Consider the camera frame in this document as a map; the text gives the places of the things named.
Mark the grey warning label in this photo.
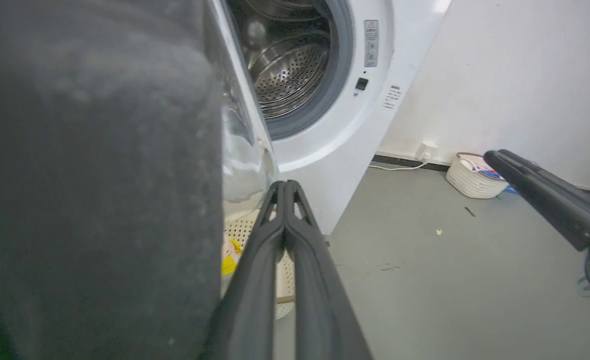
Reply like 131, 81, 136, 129
363, 19, 380, 68

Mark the steel washing machine drum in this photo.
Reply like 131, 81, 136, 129
227, 0, 333, 121

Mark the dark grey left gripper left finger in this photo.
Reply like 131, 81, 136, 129
200, 180, 287, 360

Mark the white woven-look round basket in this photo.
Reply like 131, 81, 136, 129
445, 152, 510, 200

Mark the white perforated laundry basket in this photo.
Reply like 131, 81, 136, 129
223, 206, 296, 321

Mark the dark grey washing machine door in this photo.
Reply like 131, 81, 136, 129
0, 0, 278, 360

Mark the grey rubber door gasket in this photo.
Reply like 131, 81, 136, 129
225, 0, 356, 141

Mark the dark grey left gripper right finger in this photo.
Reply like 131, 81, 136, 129
284, 180, 374, 360

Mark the white washing machine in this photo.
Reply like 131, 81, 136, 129
207, 0, 453, 236

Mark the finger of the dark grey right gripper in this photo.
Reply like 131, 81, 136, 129
484, 149, 590, 251
498, 148, 590, 212

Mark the yellow item in basket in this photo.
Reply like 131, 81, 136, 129
221, 238, 244, 276

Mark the white power cable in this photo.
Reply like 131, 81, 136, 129
368, 157, 428, 172

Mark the small printed text sticker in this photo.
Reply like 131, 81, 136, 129
382, 84, 403, 110

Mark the colourful clothes pile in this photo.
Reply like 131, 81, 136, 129
457, 154, 506, 181

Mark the white wall power outlet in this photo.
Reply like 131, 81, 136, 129
417, 142, 440, 164

